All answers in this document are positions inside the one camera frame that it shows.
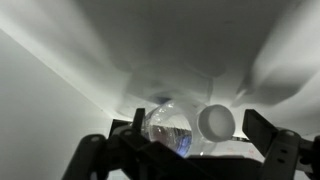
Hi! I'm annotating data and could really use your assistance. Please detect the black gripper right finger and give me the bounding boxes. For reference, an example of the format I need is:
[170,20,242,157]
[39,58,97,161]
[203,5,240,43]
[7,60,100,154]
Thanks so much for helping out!
[242,109,320,180]

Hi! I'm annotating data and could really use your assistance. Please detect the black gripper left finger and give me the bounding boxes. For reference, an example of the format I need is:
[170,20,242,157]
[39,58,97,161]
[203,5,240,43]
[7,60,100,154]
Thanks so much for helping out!
[61,107,214,180]

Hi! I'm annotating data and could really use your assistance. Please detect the clear plastic water bottle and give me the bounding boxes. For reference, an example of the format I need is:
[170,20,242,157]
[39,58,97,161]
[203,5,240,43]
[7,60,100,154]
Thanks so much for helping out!
[141,100,235,157]

